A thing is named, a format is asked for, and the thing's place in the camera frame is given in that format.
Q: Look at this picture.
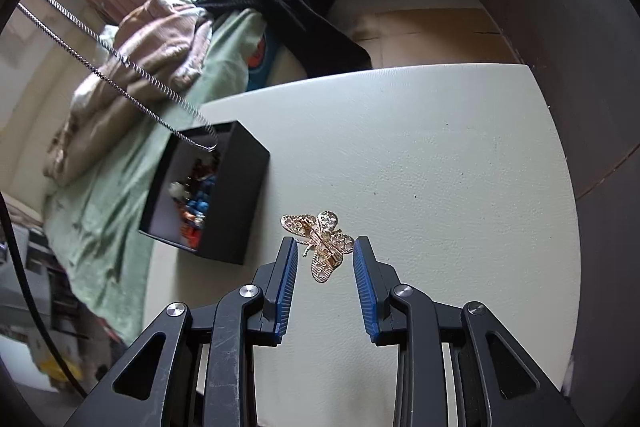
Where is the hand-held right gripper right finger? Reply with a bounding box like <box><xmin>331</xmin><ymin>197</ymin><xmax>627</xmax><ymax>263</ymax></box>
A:
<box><xmin>352</xmin><ymin>235</ymin><xmax>583</xmax><ymax>427</ymax></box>

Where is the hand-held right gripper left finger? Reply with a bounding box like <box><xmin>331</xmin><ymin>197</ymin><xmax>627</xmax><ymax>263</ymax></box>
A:
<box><xmin>65</xmin><ymin>235</ymin><xmax>301</xmax><ymax>427</ymax></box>

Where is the gold butterfly brooch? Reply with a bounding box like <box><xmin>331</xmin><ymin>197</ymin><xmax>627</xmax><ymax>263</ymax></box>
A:
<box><xmin>280</xmin><ymin>210</ymin><xmax>356</xmax><ymax>285</ymax></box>

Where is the multicoloured bead bracelet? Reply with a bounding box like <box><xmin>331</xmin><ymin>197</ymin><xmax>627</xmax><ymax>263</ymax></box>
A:
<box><xmin>177</xmin><ymin>212</ymin><xmax>206</xmax><ymax>245</ymax></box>

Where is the black jewelry box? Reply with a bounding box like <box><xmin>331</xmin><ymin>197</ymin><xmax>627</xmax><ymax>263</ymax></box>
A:
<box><xmin>138</xmin><ymin>120</ymin><xmax>271</xmax><ymax>266</ymax></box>

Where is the blue bead bracelet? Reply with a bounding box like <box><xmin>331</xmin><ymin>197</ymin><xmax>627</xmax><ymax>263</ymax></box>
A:
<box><xmin>182</xmin><ymin>194</ymin><xmax>211</xmax><ymax>220</ymax></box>

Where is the dark bead bracelet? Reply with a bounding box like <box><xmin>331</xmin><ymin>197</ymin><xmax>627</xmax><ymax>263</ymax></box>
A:
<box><xmin>187</xmin><ymin>154</ymin><xmax>221</xmax><ymax>188</ymax></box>

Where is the silver chain necklace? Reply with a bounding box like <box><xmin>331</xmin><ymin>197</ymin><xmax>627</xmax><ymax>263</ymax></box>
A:
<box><xmin>17</xmin><ymin>0</ymin><xmax>219</xmax><ymax>154</ymax></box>

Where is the green bedsheet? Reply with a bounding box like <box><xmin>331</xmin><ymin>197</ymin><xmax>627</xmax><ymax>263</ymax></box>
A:
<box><xmin>42</xmin><ymin>0</ymin><xmax>266</xmax><ymax>343</ymax></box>

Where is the blue orange printed cloth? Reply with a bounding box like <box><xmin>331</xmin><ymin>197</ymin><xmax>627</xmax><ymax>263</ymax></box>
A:
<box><xmin>247</xmin><ymin>32</ymin><xmax>281</xmax><ymax>92</ymax></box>

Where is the dark storage shelf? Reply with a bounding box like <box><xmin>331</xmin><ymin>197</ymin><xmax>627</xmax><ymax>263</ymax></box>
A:
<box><xmin>20</xmin><ymin>227</ymin><xmax>83</xmax><ymax>348</ymax></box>

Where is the flat cardboard sheet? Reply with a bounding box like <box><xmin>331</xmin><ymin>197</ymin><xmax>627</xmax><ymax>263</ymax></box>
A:
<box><xmin>350</xmin><ymin>7</ymin><xmax>521</xmax><ymax>70</ymax></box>

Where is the pink fleece blanket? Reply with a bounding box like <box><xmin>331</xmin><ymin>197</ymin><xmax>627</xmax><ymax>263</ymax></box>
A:
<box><xmin>46</xmin><ymin>0</ymin><xmax>216</xmax><ymax>185</ymax></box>

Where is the black braided cable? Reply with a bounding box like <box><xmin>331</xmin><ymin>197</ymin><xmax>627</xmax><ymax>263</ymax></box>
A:
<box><xmin>0</xmin><ymin>194</ymin><xmax>88</xmax><ymax>400</ymax></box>

